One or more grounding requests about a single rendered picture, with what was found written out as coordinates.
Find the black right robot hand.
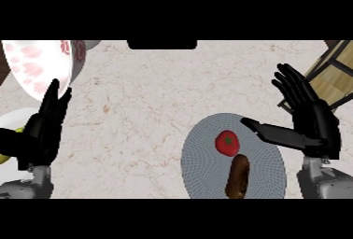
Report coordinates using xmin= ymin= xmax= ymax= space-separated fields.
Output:
xmin=239 ymin=63 xmax=342 ymax=161

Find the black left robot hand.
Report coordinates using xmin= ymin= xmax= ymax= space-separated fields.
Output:
xmin=0 ymin=77 xmax=73 ymax=172

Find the red tomato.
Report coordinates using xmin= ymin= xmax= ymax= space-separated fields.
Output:
xmin=214 ymin=130 xmax=240 ymax=158

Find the round grey placemat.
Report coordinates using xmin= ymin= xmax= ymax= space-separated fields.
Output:
xmin=180 ymin=112 xmax=287 ymax=200

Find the white plate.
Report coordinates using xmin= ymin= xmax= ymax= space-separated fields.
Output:
xmin=0 ymin=106 xmax=41 ymax=187

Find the yellow-green fruit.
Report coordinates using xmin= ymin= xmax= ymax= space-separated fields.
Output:
xmin=0 ymin=126 xmax=26 ymax=164

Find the white pink-flowered bowl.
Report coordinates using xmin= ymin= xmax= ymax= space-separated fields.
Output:
xmin=1 ymin=40 xmax=101 ymax=103

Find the brown wooden object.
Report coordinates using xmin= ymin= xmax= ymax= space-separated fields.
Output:
xmin=0 ymin=43 xmax=11 ymax=86

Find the brown sweet potato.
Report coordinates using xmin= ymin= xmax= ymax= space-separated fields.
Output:
xmin=222 ymin=154 xmax=252 ymax=200

